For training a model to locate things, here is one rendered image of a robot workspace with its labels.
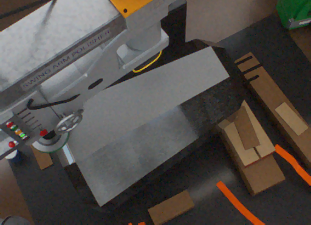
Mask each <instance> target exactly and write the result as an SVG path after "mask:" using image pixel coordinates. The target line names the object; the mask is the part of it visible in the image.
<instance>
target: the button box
mask: <svg viewBox="0 0 311 225"><path fill-rule="evenodd" d="M11 121H14V124H13V126H15V125H17V126H18V129H22V131H21V133H26V135H25V136H24V137H22V138H19V137H18V136H19V134H14V133H15V131H10V129H11V127H13V126H11V127H10V128H7V127H6V124H7V123H9V122H11ZM0 129H1V130H2V131H3V132H5V133H6V134H8V135H9V136H10V137H11V138H13V139H14V140H15V141H16V142H18V143H19V144H20V145H23V144H24V143H25V142H28V140H30V139H31V138H33V137H35V136H36V134H35V133H34V132H33V131H32V130H31V129H30V128H29V127H28V126H27V125H26V124H24V122H23V121H21V119H20V118H19V117H18V116H17V115H16V114H14V113H13V112H12V113H11V114H9V115H7V116H6V117H4V118H3V119H1V120H0ZM18 129H17V130H18ZM17 130H16V131H17ZM26 136H30V138H28V140H26V141H22V139H23V138H25V137H26Z"/></svg>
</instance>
